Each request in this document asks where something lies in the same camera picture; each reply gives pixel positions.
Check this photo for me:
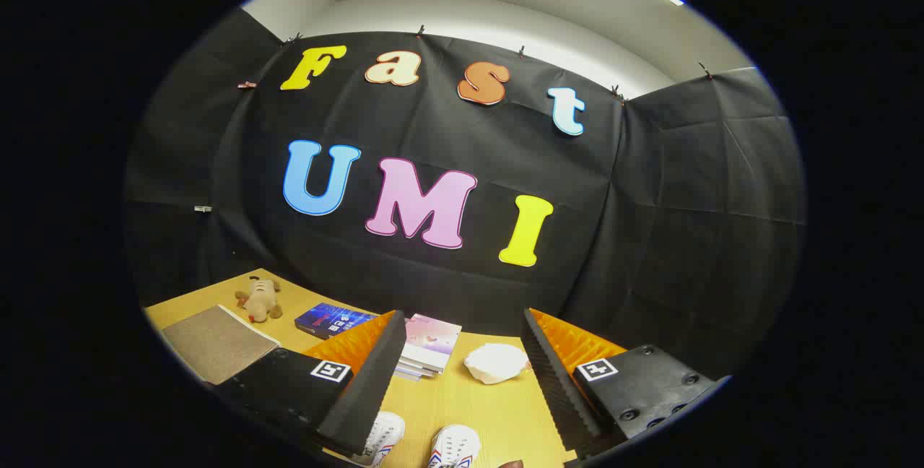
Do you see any blue cover book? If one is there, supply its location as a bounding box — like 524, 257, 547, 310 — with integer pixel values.
295, 303, 380, 340

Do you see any tan plush dog toy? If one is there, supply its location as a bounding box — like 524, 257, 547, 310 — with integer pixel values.
235, 277, 284, 323

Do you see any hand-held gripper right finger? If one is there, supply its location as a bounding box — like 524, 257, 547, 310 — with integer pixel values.
520, 307, 731, 463

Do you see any white plush toy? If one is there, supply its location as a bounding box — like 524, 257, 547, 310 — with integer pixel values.
464, 343, 530, 385

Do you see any dark cover book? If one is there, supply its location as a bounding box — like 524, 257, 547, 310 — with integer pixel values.
397, 356, 443, 376

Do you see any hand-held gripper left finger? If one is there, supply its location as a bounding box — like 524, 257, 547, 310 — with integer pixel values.
212, 309, 409, 458

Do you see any pink cover book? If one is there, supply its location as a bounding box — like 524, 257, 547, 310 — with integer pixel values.
401, 314, 463, 371

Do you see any beige fabric storage box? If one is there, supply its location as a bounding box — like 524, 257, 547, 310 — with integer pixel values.
160, 304, 281, 386

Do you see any white canvas shoe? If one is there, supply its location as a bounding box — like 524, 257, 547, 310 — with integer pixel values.
427, 425, 481, 468
352, 412, 406, 467

